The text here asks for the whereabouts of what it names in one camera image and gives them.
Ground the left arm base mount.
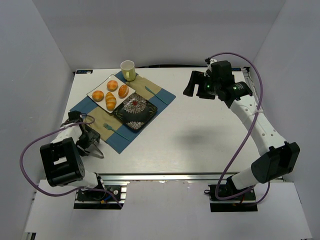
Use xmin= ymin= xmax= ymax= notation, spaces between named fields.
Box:
xmin=73 ymin=181 xmax=129 ymax=210

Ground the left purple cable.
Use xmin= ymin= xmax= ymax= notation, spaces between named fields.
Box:
xmin=19 ymin=114 xmax=123 ymax=209

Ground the striped long bread roll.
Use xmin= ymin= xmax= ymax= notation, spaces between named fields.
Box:
xmin=105 ymin=92 xmax=117 ymax=112

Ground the teal plastic fork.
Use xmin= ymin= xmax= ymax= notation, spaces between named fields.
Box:
xmin=103 ymin=122 xmax=130 ymax=141

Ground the black floral square plate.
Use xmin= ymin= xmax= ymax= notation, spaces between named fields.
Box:
xmin=113 ymin=93 xmax=158 ymax=132

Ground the yellow-green mug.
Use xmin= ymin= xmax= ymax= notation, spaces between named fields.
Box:
xmin=120 ymin=60 xmax=136 ymax=82

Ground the round orange bread roll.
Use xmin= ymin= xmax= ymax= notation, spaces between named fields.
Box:
xmin=91 ymin=90 xmax=105 ymax=102

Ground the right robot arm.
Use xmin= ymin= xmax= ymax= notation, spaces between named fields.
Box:
xmin=183 ymin=59 xmax=300 ymax=201

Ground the round bread roll back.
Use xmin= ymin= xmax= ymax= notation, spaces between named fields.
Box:
xmin=106 ymin=80 xmax=119 ymax=92

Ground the teal plastic knife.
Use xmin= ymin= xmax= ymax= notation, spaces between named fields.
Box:
xmin=144 ymin=86 xmax=168 ymax=105

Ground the sesame split bread bun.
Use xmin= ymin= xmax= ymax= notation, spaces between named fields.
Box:
xmin=118 ymin=84 xmax=129 ymax=99

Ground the aluminium table rail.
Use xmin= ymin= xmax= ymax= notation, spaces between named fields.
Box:
xmin=99 ymin=173 xmax=221 ymax=184

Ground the purple cable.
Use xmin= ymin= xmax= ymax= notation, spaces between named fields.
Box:
xmin=204 ymin=51 xmax=271 ymax=206
xmin=19 ymin=114 xmax=123 ymax=209

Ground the blue and beige placemat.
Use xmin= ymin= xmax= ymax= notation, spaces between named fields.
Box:
xmin=70 ymin=72 xmax=176 ymax=154

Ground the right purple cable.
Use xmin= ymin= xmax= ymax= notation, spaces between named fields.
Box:
xmin=204 ymin=51 xmax=271 ymax=206

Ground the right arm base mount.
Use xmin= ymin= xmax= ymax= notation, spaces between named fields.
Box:
xmin=204 ymin=181 xmax=258 ymax=213

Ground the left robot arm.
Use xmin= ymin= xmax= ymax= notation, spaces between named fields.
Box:
xmin=40 ymin=110 xmax=105 ymax=191

